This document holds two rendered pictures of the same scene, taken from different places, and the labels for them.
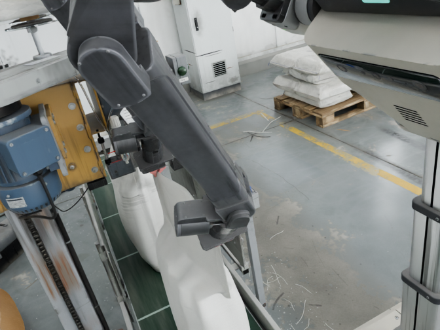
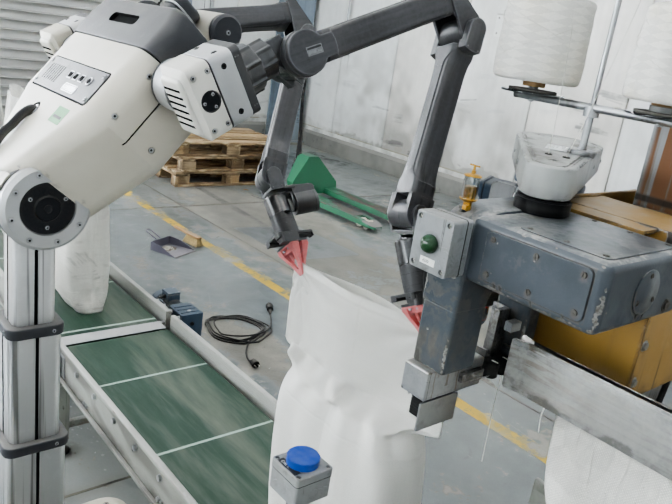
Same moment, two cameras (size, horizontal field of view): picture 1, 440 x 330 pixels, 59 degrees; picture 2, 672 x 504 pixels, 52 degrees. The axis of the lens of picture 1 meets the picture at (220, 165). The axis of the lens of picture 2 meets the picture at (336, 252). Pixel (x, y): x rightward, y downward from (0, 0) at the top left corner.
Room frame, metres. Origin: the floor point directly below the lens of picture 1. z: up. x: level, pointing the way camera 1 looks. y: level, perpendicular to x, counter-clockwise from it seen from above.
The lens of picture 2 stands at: (2.15, -0.45, 1.57)
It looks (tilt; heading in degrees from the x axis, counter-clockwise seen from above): 18 degrees down; 158
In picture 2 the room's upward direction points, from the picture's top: 8 degrees clockwise
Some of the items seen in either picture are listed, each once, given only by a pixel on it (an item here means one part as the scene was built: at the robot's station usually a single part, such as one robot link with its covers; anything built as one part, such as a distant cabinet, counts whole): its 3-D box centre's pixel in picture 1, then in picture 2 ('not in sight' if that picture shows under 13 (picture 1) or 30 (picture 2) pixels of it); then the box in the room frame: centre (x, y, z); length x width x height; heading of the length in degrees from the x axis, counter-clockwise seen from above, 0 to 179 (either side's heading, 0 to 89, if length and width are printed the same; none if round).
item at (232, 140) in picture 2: not in sight; (214, 140); (-4.76, 0.82, 0.36); 1.20 x 0.82 x 0.14; 106
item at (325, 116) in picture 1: (340, 94); not in sight; (3.98, -1.44, 0.07); 1.20 x 0.82 x 0.14; 112
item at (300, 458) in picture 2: not in sight; (302, 460); (1.17, -0.06, 0.84); 0.06 x 0.06 x 0.02
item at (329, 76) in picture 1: (314, 69); not in sight; (3.86, -1.12, 0.44); 0.66 x 0.42 x 0.14; 14
